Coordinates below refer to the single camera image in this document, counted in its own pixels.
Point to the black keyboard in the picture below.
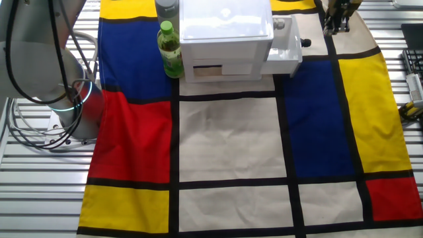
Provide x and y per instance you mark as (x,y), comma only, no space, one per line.
(413,61)

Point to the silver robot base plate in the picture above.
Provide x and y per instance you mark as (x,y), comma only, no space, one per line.
(53,129)

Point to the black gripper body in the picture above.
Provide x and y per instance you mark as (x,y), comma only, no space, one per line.
(342,7)

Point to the white drawer with black knob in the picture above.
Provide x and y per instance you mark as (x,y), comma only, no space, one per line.
(284,53)

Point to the colour block tablecloth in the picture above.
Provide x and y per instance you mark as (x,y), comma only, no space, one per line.
(231,139)

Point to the green tea bottle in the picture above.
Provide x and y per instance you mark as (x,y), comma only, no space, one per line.
(172,53)

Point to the yellow and black clamp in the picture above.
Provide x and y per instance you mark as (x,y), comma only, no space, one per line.
(409,111)

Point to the black flat device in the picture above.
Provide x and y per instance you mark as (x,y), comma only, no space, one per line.
(413,36)

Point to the white drawer cabinet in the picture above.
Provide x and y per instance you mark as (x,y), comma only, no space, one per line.
(224,49)

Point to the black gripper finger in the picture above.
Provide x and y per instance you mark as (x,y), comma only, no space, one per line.
(343,23)
(330,25)

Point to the grey lidded white container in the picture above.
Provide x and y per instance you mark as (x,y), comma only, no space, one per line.
(167,11)

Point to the silver ribbed camera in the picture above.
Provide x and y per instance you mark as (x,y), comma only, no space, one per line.
(415,89)

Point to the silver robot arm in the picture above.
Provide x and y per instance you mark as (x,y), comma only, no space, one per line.
(33,66)

